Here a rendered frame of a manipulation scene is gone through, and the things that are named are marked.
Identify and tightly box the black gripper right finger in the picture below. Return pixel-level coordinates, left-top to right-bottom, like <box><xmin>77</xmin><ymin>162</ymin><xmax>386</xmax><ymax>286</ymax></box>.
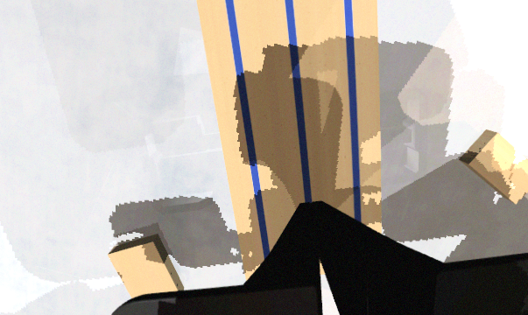
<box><xmin>311</xmin><ymin>201</ymin><xmax>528</xmax><ymax>315</ymax></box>

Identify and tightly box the tan strip with blue lines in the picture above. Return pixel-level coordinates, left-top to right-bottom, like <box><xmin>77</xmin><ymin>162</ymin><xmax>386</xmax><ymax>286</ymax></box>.
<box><xmin>196</xmin><ymin>0</ymin><xmax>382</xmax><ymax>280</ymax></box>

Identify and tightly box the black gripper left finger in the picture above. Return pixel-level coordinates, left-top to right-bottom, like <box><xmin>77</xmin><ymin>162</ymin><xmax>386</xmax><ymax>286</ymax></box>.
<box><xmin>111</xmin><ymin>202</ymin><xmax>323</xmax><ymax>315</ymax></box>

